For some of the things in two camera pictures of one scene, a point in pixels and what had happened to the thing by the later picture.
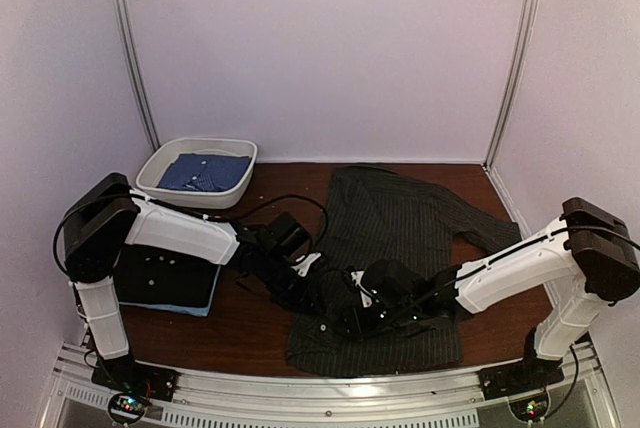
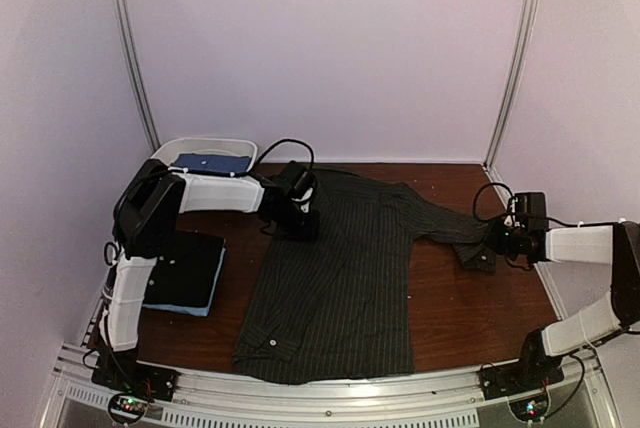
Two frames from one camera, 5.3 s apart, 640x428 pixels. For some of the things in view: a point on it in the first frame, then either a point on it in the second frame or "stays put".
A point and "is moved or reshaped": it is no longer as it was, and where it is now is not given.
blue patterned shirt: [201, 172] stays put
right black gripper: [356, 326] → [491, 238]
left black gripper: [302, 302] → [310, 232]
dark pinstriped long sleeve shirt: [378, 214] is moved or reshaped
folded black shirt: [145, 275] stays put
